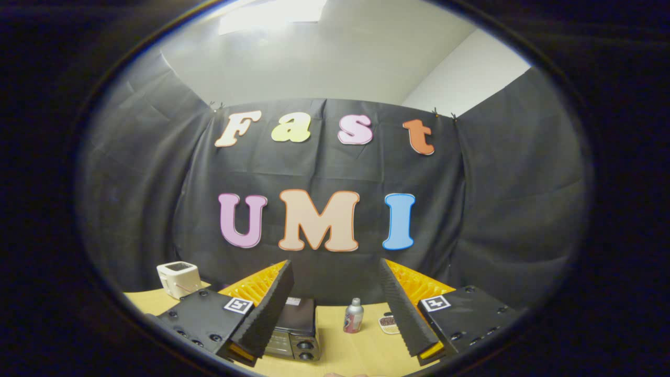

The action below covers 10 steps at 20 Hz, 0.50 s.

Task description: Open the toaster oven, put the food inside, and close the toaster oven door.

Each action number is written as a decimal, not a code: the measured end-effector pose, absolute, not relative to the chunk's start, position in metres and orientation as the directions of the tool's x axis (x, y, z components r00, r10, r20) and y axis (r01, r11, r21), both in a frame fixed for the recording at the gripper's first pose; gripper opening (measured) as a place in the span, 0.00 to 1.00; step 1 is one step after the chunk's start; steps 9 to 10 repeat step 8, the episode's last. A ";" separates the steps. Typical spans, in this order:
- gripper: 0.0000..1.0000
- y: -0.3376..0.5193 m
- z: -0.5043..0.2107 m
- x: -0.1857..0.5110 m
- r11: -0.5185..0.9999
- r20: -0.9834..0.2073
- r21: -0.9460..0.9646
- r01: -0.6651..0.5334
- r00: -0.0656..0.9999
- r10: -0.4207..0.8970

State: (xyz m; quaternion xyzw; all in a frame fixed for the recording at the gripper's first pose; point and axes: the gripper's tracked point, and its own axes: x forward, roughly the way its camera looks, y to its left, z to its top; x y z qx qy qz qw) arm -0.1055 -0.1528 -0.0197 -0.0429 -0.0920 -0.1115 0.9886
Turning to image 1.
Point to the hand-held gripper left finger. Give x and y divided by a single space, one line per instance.
269 314

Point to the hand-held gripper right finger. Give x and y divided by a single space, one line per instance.
403 309

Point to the black toaster oven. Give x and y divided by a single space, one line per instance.
298 324

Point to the white pop-up toaster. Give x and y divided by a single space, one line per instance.
178 280

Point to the white compartment dish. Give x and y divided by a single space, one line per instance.
388 324

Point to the pink label bottle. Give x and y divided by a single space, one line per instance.
353 317

